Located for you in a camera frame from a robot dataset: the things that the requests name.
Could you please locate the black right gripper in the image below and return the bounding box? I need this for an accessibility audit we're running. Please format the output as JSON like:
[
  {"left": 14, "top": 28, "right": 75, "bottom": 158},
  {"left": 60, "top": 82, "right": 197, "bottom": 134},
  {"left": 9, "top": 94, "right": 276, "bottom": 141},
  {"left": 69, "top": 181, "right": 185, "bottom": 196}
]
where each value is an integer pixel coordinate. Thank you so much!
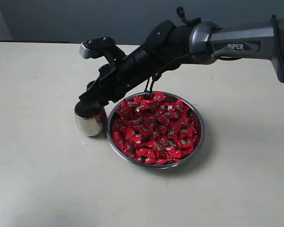
[{"left": 79, "top": 46, "right": 161, "bottom": 107}]

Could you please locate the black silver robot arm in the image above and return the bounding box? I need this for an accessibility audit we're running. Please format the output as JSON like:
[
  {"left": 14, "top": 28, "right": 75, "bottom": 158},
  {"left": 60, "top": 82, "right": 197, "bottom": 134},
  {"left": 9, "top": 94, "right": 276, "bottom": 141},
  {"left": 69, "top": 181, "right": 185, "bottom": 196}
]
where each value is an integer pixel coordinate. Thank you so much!
[{"left": 79, "top": 7, "right": 284, "bottom": 106}]

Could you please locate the stainless steel cup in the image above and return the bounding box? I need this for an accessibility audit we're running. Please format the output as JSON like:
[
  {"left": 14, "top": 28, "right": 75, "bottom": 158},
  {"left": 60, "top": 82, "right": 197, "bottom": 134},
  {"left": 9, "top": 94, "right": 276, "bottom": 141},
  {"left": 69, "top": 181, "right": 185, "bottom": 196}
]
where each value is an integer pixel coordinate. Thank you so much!
[{"left": 74, "top": 102, "right": 107, "bottom": 137}]

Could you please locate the steel bowl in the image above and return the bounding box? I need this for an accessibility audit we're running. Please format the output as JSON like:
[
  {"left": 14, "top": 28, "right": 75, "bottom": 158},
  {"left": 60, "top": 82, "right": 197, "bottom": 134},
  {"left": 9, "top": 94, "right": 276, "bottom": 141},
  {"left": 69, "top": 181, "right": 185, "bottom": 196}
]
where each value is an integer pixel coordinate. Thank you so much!
[{"left": 106, "top": 92, "right": 204, "bottom": 169}]

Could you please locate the red candy left of pile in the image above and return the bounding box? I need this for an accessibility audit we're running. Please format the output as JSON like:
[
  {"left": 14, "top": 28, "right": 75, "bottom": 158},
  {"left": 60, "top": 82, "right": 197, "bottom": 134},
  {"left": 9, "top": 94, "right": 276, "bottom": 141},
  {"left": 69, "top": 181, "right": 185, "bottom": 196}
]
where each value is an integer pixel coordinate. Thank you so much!
[{"left": 120, "top": 106, "right": 133, "bottom": 120}]

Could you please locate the red candy of pile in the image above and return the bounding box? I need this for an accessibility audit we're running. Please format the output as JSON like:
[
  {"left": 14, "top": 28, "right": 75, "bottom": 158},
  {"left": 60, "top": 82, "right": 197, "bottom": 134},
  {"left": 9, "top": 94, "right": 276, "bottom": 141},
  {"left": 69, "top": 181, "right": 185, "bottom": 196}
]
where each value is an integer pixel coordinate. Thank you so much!
[
  {"left": 120, "top": 106, "right": 133, "bottom": 120},
  {"left": 152, "top": 91, "right": 167, "bottom": 103},
  {"left": 135, "top": 148, "right": 156, "bottom": 159}
]

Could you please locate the red candy top of pile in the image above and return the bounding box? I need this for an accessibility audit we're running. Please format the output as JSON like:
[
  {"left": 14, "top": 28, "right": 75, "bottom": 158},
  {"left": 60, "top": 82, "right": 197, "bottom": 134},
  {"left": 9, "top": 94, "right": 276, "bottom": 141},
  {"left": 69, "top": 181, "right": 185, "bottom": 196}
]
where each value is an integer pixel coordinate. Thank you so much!
[{"left": 152, "top": 91, "right": 167, "bottom": 103}]

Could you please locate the red candy front of pile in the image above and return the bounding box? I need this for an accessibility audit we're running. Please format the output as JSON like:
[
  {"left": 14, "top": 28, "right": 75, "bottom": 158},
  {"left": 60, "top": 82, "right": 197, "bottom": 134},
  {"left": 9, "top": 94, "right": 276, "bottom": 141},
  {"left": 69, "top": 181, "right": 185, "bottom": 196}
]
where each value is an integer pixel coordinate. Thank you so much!
[{"left": 135, "top": 148, "right": 156, "bottom": 159}]

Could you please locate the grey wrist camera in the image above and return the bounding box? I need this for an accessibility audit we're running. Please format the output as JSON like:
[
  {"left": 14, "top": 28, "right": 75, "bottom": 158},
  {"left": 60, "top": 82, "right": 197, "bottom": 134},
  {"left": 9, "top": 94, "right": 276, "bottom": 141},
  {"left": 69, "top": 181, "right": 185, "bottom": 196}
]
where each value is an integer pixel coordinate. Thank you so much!
[{"left": 79, "top": 36, "right": 126, "bottom": 63}]

